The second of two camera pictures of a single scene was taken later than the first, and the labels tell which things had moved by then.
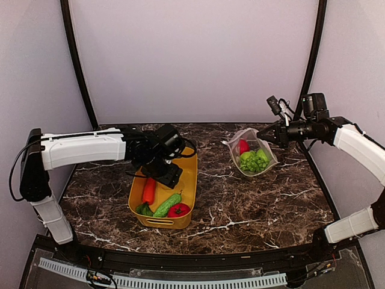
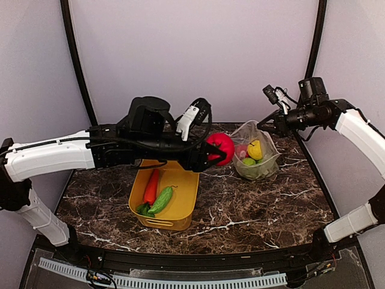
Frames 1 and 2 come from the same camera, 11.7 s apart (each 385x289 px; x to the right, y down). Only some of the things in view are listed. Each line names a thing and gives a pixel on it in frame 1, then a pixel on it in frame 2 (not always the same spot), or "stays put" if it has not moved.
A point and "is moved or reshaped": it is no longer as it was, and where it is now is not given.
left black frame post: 65,8 stays put
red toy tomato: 178,210 → 227,145
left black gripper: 169,179 → 198,164
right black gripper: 281,137 → 281,126
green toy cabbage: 263,155 → 249,161
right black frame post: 314,57 stays put
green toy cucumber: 162,210 → 163,200
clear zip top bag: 251,155 is moved or reshaped
